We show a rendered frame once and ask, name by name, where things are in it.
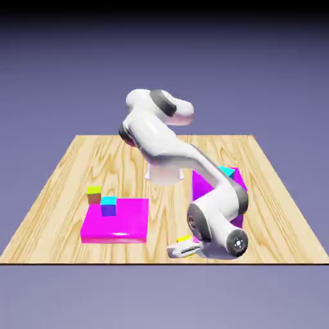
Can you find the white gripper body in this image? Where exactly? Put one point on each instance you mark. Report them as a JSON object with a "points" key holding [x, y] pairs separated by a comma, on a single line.
{"points": [[182, 249]]}

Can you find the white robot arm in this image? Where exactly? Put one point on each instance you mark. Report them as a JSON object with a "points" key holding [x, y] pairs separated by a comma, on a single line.
{"points": [[164, 144]]}

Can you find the small yellow cube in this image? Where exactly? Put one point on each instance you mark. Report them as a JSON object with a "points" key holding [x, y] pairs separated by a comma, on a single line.
{"points": [[183, 239], [94, 194]]}

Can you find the small cyan cube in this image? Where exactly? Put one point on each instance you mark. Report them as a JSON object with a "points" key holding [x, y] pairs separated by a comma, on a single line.
{"points": [[227, 171], [108, 206]]}

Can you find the large tall magenta box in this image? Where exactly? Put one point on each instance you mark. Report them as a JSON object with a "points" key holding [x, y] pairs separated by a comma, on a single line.
{"points": [[201, 186]]}

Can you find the large flat magenta box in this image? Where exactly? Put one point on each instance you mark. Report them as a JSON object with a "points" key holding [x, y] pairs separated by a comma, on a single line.
{"points": [[120, 221]]}

